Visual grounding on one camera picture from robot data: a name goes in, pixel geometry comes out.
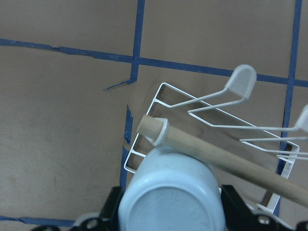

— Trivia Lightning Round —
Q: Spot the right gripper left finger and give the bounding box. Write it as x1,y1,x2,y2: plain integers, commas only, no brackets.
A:
31,186,126,231

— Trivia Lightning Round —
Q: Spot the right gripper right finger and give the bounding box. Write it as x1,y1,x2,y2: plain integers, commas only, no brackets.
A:
221,185,308,231

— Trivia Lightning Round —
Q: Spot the light blue plastic cup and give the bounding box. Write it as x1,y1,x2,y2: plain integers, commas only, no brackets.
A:
118,145,226,231

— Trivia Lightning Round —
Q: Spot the brown paper table cover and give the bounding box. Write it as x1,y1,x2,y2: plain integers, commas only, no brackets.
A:
0,0,308,231

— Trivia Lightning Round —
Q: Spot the white wire cup rack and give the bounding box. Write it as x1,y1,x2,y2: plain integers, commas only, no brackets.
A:
124,64,308,212

